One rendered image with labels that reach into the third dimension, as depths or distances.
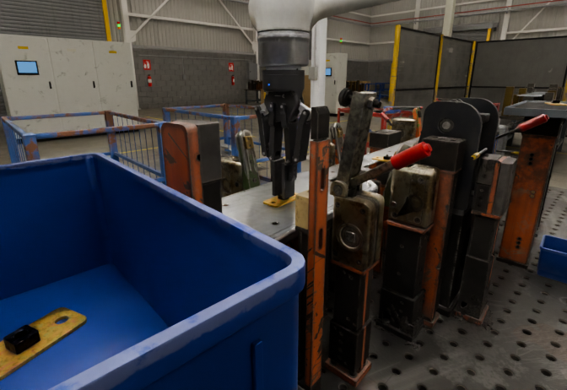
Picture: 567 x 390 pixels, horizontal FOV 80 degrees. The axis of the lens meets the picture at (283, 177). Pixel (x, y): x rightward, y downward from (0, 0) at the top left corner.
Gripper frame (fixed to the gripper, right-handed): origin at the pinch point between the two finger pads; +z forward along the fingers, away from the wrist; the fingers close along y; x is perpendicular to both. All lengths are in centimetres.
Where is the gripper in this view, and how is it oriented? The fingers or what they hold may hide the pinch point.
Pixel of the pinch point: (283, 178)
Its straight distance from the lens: 65.5
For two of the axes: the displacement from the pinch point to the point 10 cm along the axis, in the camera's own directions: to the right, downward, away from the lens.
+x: -6.6, 2.1, -7.2
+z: 0.0, 9.6, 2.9
